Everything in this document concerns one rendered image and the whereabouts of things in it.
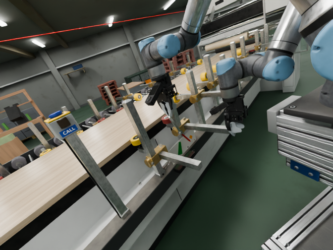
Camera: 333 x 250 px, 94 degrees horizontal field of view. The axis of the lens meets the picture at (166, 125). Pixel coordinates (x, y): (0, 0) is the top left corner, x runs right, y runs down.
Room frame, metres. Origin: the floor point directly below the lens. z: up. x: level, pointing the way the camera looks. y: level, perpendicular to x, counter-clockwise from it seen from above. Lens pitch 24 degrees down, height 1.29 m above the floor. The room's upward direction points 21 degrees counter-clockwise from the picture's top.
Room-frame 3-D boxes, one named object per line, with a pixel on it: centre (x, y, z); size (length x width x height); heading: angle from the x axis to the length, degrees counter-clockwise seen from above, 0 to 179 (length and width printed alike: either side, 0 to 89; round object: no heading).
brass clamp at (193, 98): (1.03, -0.27, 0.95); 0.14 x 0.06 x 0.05; 130
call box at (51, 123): (0.53, 0.33, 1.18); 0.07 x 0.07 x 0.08; 40
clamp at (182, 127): (0.87, -0.08, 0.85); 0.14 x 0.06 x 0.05; 130
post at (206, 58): (1.18, -0.45, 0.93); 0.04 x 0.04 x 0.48; 40
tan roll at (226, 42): (2.94, -1.72, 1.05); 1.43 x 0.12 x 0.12; 40
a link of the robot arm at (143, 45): (0.74, -0.05, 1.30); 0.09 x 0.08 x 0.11; 31
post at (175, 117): (0.86, -0.06, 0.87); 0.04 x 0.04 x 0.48; 40
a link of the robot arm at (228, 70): (0.63, -0.31, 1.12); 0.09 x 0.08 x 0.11; 84
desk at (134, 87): (5.49, 0.70, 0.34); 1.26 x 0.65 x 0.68; 21
